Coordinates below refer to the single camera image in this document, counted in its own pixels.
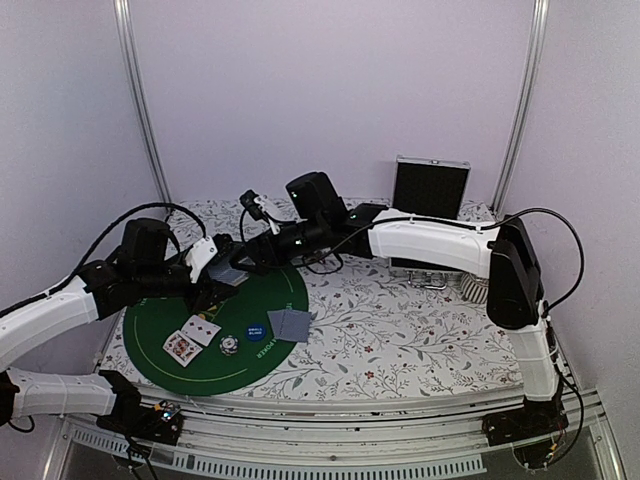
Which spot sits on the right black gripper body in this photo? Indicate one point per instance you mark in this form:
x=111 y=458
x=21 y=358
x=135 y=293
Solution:
x=279 y=255

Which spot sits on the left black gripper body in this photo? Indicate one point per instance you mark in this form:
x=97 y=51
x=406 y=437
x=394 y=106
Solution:
x=202 y=295

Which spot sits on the blue playing card deck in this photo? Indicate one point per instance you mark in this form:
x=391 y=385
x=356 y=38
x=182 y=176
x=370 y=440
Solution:
x=224 y=273

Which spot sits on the face-up diamonds card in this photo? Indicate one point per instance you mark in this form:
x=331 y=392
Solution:
x=200 y=330

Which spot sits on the face-up king card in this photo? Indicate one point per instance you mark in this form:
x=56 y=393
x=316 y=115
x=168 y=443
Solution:
x=181 y=348

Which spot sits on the blue small blind button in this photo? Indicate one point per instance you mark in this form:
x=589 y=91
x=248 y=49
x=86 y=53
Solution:
x=256 y=332

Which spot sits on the blue playing card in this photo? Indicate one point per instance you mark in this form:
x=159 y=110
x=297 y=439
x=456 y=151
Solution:
x=276 y=318
x=295 y=326

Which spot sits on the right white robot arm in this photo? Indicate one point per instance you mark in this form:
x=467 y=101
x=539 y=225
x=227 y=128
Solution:
x=500 y=253

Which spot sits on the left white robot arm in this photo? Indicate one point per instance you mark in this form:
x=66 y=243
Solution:
x=137 y=269

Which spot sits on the round green poker mat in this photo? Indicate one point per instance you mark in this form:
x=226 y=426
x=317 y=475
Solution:
x=147 y=325

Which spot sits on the floral white tablecloth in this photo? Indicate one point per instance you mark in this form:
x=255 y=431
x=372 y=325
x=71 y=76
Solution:
x=375 y=336

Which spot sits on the aluminium poker chip case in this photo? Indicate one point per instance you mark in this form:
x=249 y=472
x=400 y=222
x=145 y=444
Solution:
x=429 y=187

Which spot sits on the striped ceramic mug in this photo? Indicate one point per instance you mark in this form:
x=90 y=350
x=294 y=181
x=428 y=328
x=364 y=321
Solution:
x=474 y=289

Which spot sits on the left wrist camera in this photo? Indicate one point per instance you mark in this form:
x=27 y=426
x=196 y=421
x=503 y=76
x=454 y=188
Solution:
x=199 y=256

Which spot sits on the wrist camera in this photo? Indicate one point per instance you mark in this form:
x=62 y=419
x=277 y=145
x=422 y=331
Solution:
x=199 y=256
x=261 y=208

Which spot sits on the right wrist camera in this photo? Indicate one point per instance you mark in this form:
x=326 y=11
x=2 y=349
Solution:
x=261 y=208

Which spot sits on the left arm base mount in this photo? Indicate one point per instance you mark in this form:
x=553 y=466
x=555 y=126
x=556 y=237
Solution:
x=161 y=423

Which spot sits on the front aluminium rail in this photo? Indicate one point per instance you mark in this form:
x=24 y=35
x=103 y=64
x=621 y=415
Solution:
x=229 y=437

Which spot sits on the left aluminium frame post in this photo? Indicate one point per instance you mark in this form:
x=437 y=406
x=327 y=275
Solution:
x=124 y=26

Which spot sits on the aluminium frame post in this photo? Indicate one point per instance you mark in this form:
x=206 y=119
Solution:
x=531 y=67
x=124 y=26

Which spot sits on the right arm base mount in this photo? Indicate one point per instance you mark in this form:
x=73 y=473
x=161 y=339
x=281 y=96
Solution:
x=542 y=429

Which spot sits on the right aluminium frame post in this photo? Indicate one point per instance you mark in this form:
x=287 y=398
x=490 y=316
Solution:
x=531 y=67

